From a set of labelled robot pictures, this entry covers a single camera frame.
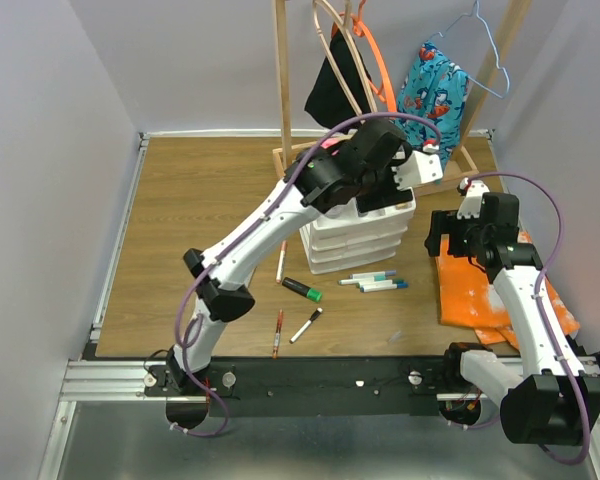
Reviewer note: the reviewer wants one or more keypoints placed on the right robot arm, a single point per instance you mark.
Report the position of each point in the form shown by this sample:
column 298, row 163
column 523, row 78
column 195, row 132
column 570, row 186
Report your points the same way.
column 554, row 401

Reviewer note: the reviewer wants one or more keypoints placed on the aluminium frame rails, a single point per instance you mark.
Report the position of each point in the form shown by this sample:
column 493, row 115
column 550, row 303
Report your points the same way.
column 187, row 189

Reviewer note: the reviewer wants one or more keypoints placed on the black green highlighter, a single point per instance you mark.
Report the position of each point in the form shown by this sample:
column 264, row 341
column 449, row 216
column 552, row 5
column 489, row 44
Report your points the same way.
column 301, row 289

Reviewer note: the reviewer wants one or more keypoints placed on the blue fish print garment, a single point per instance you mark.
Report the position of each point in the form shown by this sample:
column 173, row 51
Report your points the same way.
column 436, row 88

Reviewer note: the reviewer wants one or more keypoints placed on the purple cap marker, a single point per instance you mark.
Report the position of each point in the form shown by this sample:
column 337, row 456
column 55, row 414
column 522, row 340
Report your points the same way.
column 374, row 274

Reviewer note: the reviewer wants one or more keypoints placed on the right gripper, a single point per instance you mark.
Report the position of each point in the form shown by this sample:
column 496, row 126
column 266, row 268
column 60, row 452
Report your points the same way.
column 441, row 221

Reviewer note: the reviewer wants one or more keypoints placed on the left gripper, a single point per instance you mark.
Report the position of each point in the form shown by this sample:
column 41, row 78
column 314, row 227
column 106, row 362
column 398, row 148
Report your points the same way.
column 388, row 195

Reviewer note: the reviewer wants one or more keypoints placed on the blue wire hanger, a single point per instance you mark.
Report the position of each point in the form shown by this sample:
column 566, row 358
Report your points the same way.
column 496, row 82

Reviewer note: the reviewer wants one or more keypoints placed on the teal cap marker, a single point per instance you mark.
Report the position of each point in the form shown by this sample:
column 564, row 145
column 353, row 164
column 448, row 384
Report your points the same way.
column 364, row 280

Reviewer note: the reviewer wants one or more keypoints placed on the orange white tie-dye cloth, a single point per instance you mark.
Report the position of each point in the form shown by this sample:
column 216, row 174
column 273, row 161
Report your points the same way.
column 467, row 300

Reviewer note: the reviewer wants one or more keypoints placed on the wooden clothes rack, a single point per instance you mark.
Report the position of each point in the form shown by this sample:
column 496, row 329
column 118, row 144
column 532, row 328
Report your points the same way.
column 461, row 163

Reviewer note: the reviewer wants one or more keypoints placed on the white plastic drawer organizer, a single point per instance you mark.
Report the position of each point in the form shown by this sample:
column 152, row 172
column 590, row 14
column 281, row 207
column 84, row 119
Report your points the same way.
column 346, row 238

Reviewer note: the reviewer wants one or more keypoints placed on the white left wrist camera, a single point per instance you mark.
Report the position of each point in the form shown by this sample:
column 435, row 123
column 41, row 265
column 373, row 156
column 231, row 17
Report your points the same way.
column 417, row 167

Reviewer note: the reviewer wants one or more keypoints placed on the pink cap white marker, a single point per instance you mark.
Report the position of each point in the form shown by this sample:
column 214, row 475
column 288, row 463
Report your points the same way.
column 281, row 262

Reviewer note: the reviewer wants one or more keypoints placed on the black cap white marker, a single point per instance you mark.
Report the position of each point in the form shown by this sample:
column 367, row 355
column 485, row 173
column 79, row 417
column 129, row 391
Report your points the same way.
column 313, row 317

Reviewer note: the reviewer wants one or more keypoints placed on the red pen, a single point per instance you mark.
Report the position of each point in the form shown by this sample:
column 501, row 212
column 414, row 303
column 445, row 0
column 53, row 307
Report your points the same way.
column 277, row 335

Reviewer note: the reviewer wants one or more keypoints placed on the black shorts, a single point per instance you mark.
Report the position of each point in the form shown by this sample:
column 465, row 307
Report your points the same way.
column 327, row 103

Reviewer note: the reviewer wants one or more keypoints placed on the blue cap marker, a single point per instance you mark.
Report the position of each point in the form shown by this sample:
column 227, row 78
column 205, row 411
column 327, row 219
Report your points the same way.
column 377, row 287

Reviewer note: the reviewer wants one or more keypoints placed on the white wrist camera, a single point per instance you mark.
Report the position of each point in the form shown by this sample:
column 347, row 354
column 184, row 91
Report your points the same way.
column 417, row 167
column 473, row 191

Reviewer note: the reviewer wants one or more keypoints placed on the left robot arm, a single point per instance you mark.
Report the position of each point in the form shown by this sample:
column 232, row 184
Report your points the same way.
column 358, row 170

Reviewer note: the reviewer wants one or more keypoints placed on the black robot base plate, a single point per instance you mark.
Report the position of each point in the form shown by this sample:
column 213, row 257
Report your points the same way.
column 319, row 387

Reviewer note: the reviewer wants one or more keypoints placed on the pink lid pencil tube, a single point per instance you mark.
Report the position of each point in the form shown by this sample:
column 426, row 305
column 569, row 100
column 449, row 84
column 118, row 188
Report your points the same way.
column 332, row 145

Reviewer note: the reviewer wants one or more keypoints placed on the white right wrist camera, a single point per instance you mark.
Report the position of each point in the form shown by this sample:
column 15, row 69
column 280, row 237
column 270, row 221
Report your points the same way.
column 473, row 191

